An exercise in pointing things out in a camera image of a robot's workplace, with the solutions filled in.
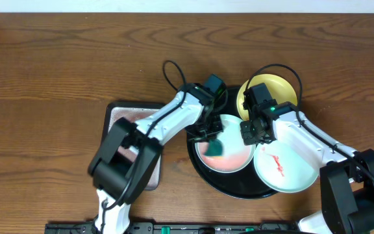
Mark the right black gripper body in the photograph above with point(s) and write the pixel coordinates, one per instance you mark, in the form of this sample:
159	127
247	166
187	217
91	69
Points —
249	136

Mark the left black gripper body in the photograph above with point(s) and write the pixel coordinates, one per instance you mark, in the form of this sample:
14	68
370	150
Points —
208	130

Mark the green yellow sponge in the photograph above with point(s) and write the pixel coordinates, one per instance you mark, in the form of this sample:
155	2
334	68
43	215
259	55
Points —
214	148

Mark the light blue plate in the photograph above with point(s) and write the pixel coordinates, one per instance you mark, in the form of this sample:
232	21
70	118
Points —
282	169
236	155

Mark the yellow plate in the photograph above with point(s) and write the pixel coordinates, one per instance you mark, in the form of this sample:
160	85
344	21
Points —
279	88

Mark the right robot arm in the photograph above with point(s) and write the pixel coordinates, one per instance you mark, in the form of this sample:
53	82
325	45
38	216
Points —
346	175

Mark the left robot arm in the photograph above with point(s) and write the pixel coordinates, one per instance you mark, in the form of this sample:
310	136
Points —
118	183

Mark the round black serving tray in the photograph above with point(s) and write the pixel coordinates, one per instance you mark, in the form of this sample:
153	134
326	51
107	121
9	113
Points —
241	184

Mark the black rectangular soapy tray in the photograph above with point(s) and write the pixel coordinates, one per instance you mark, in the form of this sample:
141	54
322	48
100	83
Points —
132	110

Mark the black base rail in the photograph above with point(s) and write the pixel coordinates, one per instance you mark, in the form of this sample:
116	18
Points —
150	228

